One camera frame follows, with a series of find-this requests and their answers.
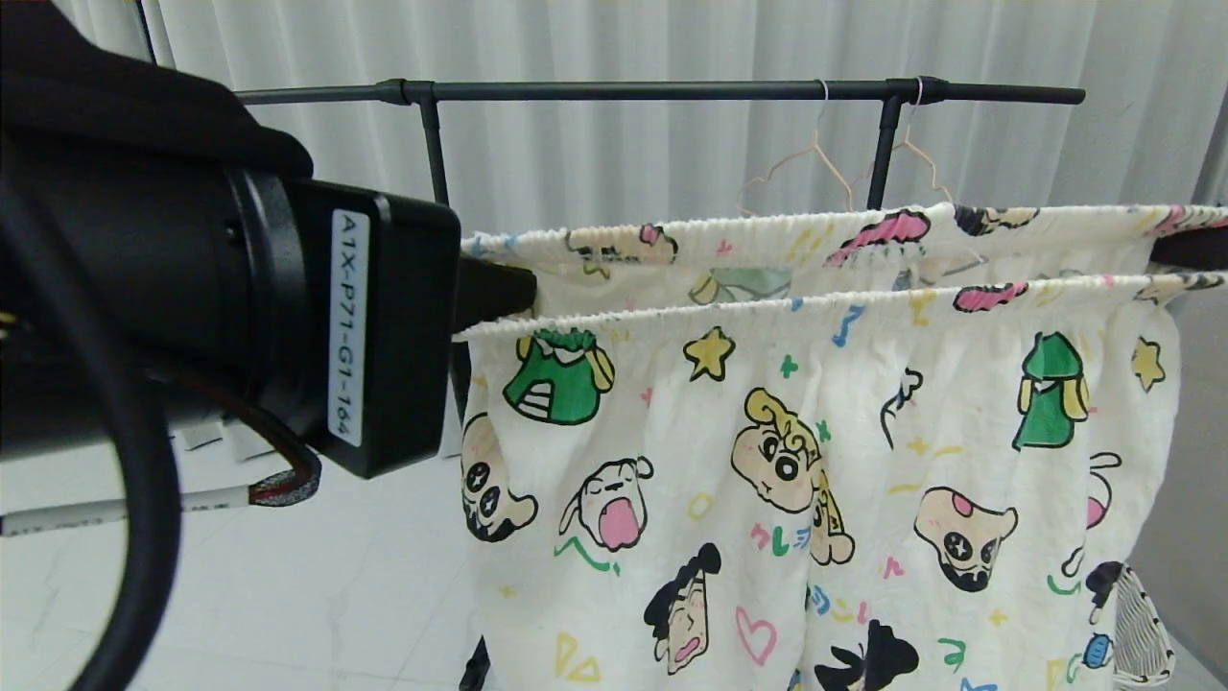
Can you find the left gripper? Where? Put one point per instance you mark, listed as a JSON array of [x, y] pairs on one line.
[[288, 317]]

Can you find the black clothes rack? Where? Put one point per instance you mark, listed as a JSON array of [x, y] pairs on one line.
[[624, 91]]

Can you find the white laundry basket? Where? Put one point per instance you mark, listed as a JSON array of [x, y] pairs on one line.
[[1146, 643]]

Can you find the cream printed shorts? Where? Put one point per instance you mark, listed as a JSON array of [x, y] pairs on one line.
[[863, 432]]

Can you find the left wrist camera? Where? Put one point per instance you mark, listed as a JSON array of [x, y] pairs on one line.
[[115, 86]]

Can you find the pink clothes hanger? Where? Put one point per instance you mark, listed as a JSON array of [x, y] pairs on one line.
[[816, 146], [929, 163]]

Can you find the white curtain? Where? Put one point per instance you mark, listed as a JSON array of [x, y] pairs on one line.
[[624, 163]]

